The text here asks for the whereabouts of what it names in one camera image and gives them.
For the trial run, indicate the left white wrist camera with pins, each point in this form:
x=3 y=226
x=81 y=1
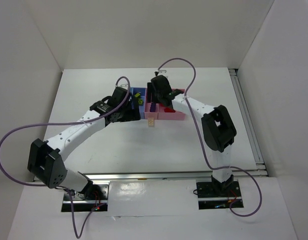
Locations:
x=123 y=86

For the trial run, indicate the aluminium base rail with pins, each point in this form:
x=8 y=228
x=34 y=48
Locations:
x=148 y=176

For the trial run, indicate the large pink bin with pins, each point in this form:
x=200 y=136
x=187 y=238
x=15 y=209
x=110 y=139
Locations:
x=173 y=113

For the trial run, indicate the small red lego brick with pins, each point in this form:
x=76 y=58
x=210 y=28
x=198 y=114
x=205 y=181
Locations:
x=168 y=110

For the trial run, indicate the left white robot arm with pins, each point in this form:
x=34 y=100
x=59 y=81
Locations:
x=47 y=158

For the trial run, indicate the small pink bin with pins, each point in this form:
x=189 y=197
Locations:
x=148 y=114

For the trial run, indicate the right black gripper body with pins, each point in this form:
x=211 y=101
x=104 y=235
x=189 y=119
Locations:
x=151 y=93

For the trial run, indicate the dark blue lego brick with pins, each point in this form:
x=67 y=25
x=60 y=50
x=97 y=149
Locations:
x=152 y=107

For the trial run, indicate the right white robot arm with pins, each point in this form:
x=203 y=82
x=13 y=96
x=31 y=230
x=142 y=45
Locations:
x=215 y=122

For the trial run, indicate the periwinkle blue bin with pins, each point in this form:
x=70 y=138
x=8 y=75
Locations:
x=142 y=91

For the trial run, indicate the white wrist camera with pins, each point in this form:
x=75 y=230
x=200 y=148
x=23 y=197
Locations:
x=159 y=72
x=123 y=86

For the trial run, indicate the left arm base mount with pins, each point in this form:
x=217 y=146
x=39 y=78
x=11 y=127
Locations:
x=97 y=198

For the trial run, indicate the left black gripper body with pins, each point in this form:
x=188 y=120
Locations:
x=135 y=110

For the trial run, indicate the aluminium side rail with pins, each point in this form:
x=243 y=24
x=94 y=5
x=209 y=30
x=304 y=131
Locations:
x=260 y=164

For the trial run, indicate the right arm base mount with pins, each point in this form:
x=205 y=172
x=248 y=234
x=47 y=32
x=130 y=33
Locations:
x=211 y=198

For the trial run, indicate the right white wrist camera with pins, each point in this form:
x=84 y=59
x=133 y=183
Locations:
x=159 y=72

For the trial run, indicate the beige lego brick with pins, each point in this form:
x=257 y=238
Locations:
x=151 y=122

